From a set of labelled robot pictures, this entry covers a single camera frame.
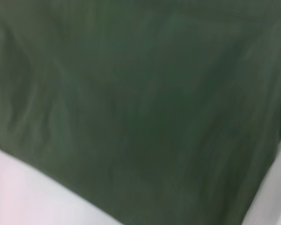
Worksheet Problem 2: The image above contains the dark green FREE t-shirt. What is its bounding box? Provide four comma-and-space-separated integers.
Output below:
0, 0, 281, 225

